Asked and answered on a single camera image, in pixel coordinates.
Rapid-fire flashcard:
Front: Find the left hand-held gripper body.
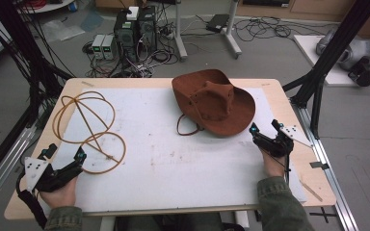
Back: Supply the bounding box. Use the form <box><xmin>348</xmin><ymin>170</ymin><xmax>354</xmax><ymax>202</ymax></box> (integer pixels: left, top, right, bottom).
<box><xmin>23</xmin><ymin>156</ymin><xmax>85</xmax><ymax>193</ymax></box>

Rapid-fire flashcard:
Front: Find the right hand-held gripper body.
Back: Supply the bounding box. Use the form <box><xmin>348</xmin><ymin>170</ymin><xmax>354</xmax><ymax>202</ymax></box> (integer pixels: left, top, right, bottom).
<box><xmin>252</xmin><ymin>124</ymin><xmax>314</xmax><ymax>159</ymax></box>

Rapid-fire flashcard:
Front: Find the tan rope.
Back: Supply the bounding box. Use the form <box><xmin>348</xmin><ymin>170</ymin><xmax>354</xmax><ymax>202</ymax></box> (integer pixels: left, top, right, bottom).
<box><xmin>51</xmin><ymin>90</ymin><xmax>127</xmax><ymax>175</ymax></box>

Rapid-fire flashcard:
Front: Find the brown cowboy hat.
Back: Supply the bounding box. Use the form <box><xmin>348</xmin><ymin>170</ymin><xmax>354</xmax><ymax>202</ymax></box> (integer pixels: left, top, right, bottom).
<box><xmin>171</xmin><ymin>68</ymin><xmax>257</xmax><ymax>138</ymax></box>

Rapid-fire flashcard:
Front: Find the person's right hand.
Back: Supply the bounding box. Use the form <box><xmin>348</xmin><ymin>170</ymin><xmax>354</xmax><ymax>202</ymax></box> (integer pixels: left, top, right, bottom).
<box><xmin>260</xmin><ymin>150</ymin><xmax>290</xmax><ymax>179</ymax></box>

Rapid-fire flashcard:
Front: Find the person's left hand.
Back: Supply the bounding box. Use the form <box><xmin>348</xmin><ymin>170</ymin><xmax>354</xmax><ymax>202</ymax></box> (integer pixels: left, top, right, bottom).
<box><xmin>40</xmin><ymin>176</ymin><xmax>78</xmax><ymax>210</ymax></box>

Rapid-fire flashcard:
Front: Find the grey tape piece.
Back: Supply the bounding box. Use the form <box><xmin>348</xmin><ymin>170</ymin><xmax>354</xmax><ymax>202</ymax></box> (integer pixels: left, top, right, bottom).
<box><xmin>308</xmin><ymin>161</ymin><xmax>330</xmax><ymax>170</ymax></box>

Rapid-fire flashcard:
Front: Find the thin wooden stick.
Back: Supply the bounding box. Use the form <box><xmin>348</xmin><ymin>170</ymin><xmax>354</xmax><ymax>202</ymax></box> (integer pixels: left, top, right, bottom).
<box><xmin>299</xmin><ymin>179</ymin><xmax>324</xmax><ymax>203</ymax></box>

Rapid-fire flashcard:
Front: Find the white floor board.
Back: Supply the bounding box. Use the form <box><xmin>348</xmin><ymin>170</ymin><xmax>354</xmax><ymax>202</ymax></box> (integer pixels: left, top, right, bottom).
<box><xmin>293</xmin><ymin>34</ymin><xmax>370</xmax><ymax>87</ymax></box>

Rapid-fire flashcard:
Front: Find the white table mat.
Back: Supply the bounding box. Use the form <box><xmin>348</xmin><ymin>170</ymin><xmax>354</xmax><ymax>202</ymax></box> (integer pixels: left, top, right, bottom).
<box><xmin>48</xmin><ymin>87</ymin><xmax>308</xmax><ymax>214</ymax></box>

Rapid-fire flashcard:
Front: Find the white metal stand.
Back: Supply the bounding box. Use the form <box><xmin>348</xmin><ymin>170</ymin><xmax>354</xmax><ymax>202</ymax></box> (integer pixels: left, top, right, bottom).
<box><xmin>172</xmin><ymin>0</ymin><xmax>244</xmax><ymax>63</ymax></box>

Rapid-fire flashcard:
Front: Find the black device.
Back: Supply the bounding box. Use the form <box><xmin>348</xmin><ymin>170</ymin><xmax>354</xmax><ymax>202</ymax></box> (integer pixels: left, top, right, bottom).
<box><xmin>347</xmin><ymin>56</ymin><xmax>370</xmax><ymax>88</ymax></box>

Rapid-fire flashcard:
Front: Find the grey robot head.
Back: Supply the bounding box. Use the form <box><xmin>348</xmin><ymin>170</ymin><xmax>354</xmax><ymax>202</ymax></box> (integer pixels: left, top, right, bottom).
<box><xmin>315</xmin><ymin>29</ymin><xmax>370</xmax><ymax>71</ymax></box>

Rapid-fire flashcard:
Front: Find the grey power supply unit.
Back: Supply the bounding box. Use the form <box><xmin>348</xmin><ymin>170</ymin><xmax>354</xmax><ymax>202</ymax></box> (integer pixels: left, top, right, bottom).
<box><xmin>91</xmin><ymin>34</ymin><xmax>106</xmax><ymax>60</ymax></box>
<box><xmin>101</xmin><ymin>34</ymin><xmax>117</xmax><ymax>61</ymax></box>

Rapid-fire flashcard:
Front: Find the black flat box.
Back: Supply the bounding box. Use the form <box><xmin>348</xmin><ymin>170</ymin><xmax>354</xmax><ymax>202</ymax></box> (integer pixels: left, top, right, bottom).
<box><xmin>205</xmin><ymin>13</ymin><xmax>230</xmax><ymax>34</ymax></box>

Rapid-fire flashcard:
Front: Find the clear plastic sheet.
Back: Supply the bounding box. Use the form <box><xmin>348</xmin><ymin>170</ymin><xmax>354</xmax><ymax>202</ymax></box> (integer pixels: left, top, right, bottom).
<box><xmin>40</xmin><ymin>18</ymin><xmax>86</xmax><ymax>42</ymax></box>

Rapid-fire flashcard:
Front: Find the black computer tower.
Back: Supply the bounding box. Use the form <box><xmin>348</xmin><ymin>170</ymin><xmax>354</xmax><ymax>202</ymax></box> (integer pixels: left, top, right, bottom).
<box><xmin>113</xmin><ymin>11</ymin><xmax>140</xmax><ymax>63</ymax></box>
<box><xmin>137</xmin><ymin>5</ymin><xmax>158</xmax><ymax>54</ymax></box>

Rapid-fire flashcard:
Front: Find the round white table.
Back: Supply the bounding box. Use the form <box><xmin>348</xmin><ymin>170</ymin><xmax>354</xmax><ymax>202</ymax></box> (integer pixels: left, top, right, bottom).
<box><xmin>17</xmin><ymin>0</ymin><xmax>75</xmax><ymax>14</ymax></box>

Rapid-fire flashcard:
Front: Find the white box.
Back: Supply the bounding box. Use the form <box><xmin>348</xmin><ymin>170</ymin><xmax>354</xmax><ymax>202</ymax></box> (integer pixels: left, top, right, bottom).
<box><xmin>126</xmin><ymin>6</ymin><xmax>140</xmax><ymax>21</ymax></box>

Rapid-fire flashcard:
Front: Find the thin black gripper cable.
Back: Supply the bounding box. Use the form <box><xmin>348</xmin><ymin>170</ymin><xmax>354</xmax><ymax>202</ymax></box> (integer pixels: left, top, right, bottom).
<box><xmin>284</xmin><ymin>153</ymin><xmax>292</xmax><ymax>186</ymax></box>

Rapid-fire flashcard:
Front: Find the black sleeved gripper cable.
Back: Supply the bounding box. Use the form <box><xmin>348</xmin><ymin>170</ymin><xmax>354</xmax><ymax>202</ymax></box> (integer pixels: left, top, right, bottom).
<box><xmin>15</xmin><ymin>172</ymin><xmax>50</xmax><ymax>229</ymax></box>

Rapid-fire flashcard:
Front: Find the aluminium rail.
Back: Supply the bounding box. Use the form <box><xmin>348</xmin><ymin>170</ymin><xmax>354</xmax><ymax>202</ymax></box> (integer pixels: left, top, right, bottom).
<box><xmin>0</xmin><ymin>125</ymin><xmax>38</xmax><ymax>216</ymax></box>
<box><xmin>290</xmin><ymin>99</ymin><xmax>360</xmax><ymax>231</ymax></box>

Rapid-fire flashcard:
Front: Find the black metal frame strut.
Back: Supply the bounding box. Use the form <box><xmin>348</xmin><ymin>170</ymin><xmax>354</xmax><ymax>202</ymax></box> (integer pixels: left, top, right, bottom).
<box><xmin>0</xmin><ymin>0</ymin><xmax>73</xmax><ymax>191</ymax></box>
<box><xmin>282</xmin><ymin>0</ymin><xmax>370</xmax><ymax>140</ymax></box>

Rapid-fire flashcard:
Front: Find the tangle of black floor cables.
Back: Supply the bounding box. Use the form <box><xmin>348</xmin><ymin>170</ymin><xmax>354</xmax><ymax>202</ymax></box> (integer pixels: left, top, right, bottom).
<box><xmin>232</xmin><ymin>15</ymin><xmax>331</xmax><ymax>43</ymax></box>

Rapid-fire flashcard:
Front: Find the bundle of cables near computers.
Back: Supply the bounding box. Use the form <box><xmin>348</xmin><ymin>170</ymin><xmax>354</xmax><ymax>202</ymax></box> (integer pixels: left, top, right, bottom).
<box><xmin>82</xmin><ymin>18</ymin><xmax>182</xmax><ymax>79</ymax></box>

